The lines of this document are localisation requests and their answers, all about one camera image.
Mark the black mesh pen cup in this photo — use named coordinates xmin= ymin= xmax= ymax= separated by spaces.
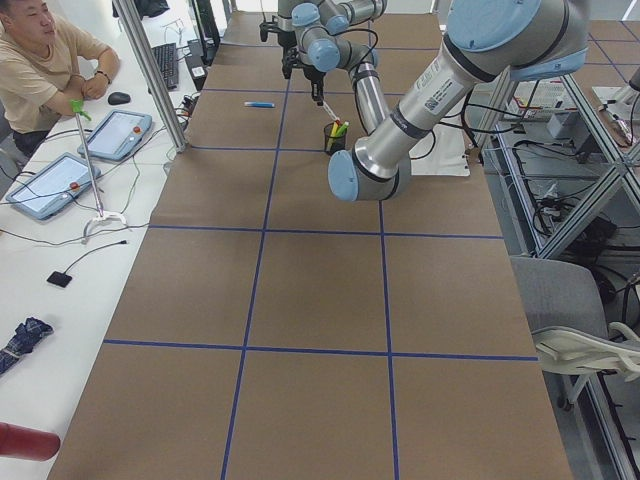
xmin=324 ymin=122 xmax=346 ymax=156

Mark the near blue teach pendant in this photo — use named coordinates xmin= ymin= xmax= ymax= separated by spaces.
xmin=6 ymin=153 xmax=91 ymax=220

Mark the black computer mouse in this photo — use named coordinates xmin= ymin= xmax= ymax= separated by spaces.
xmin=107 ymin=92 xmax=131 ymax=105

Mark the seated man beige shirt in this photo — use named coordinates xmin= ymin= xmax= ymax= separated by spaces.
xmin=1 ymin=1 xmax=120 ymax=157

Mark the green highlighter pen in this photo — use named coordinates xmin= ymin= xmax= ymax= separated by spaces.
xmin=335 ymin=121 xmax=350 ymax=138

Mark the yellow highlighter pen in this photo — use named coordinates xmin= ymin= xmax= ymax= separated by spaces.
xmin=325 ymin=120 xmax=350 ymax=153

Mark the white office chair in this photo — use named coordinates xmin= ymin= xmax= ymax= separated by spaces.
xmin=532 ymin=322 xmax=639 ymax=382

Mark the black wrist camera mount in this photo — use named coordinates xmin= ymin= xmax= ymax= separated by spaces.
xmin=281 ymin=47 xmax=304 ymax=80

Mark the blue teach pendant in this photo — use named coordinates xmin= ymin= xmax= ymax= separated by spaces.
xmin=86 ymin=109 xmax=152 ymax=161
xmin=6 ymin=153 xmax=91 ymax=220

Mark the white camera stand column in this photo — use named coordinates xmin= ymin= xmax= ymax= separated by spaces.
xmin=409 ymin=119 xmax=470 ymax=177

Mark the small black square pad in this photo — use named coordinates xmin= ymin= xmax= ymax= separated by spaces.
xmin=46 ymin=271 xmax=73 ymax=288

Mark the folded dark blue umbrella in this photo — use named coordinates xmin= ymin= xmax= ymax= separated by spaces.
xmin=1 ymin=317 xmax=54 ymax=375

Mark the black keyboard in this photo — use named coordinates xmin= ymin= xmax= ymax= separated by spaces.
xmin=151 ymin=43 xmax=179 ymax=90

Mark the aluminium frame post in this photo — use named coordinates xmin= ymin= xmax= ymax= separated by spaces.
xmin=113 ymin=0 xmax=187 ymax=153

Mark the grey office chair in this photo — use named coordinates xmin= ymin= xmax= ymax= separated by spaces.
xmin=510 ymin=256 xmax=607 ymax=338

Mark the red bottle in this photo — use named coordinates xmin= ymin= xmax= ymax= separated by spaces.
xmin=1 ymin=422 xmax=61 ymax=461

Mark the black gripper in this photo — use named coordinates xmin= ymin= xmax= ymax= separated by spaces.
xmin=303 ymin=67 xmax=325 ymax=105

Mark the blue highlighter pen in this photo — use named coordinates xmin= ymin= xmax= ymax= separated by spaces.
xmin=243 ymin=101 xmax=275 ymax=109

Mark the far blue teach pendant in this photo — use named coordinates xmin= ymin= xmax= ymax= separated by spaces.
xmin=86 ymin=109 xmax=152 ymax=161

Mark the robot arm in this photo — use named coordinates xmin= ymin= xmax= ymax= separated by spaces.
xmin=274 ymin=0 xmax=387 ymax=48
xmin=276 ymin=1 xmax=591 ymax=201

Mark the red white marker pen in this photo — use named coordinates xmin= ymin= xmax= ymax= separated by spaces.
xmin=322 ymin=101 xmax=342 ymax=125

